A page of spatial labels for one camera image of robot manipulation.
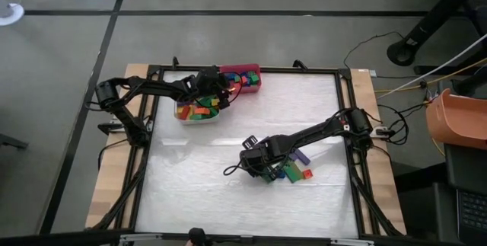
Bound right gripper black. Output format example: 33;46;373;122
239;135;297;179

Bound green long block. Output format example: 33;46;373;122
282;160;306;184

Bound green six-stud block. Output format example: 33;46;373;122
189;113;218;122

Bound purple long block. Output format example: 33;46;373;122
291;148;312;167

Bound pink plastic bin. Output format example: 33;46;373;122
218;62;263;95

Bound person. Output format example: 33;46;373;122
184;227;207;246

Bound black cabinet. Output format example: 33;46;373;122
391;142;487;246

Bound orange plastic tub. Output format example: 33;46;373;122
425;88;487;152

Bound black desk stand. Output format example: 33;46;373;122
385;0;487;68

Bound black laptop keyboard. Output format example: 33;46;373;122
456;188;487;245

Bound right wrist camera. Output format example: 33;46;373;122
241;134;260;152

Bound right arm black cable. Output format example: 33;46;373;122
222;161;290;181

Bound black aluminium table frame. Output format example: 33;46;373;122
86;56;407;241

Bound black cable bundle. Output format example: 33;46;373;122
374;101;433;147

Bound black floor cable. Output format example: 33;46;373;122
343;30;405;71

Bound white floor cable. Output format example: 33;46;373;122
375;32;487;101

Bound black floor bracket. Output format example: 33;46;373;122
0;133;30;152

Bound yellow floor cable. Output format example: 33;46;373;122
374;57;487;94

